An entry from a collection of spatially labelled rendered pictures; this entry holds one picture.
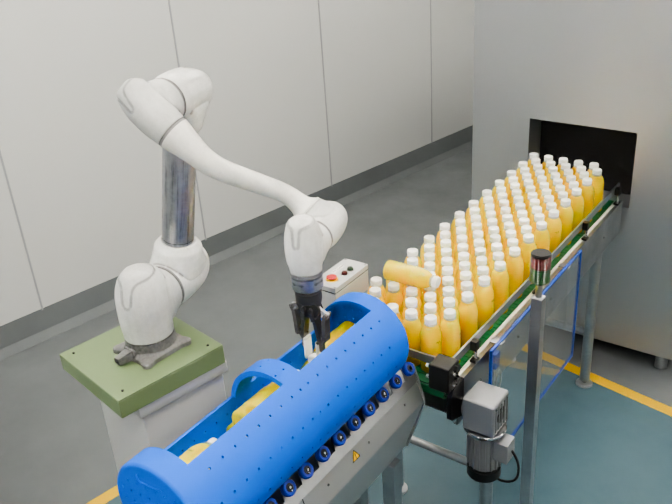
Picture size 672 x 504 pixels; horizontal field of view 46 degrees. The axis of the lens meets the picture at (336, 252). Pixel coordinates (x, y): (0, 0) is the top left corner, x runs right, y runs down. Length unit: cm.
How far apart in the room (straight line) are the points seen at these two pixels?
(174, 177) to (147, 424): 74
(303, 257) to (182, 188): 50
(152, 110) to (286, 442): 92
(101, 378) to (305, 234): 80
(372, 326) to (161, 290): 64
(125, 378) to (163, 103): 82
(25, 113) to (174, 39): 98
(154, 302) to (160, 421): 37
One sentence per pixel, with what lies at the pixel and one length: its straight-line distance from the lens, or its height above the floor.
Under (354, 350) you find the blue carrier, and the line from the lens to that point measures 219.
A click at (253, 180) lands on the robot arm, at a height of 162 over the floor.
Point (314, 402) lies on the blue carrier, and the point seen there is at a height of 117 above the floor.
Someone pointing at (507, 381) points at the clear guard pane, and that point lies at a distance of 284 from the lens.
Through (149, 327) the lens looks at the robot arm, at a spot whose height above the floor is 118.
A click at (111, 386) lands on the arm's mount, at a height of 106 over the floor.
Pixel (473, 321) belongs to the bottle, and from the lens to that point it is 266.
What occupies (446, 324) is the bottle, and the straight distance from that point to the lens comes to 255.
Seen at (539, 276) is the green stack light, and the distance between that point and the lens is 255.
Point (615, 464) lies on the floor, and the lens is 371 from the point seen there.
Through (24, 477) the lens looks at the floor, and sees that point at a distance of 395.
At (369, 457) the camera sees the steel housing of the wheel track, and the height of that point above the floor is 84.
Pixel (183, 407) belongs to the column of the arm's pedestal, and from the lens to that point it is 255.
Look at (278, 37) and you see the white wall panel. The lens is 540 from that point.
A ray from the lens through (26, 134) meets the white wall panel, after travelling 457.
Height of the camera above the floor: 243
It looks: 27 degrees down
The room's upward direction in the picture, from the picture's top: 4 degrees counter-clockwise
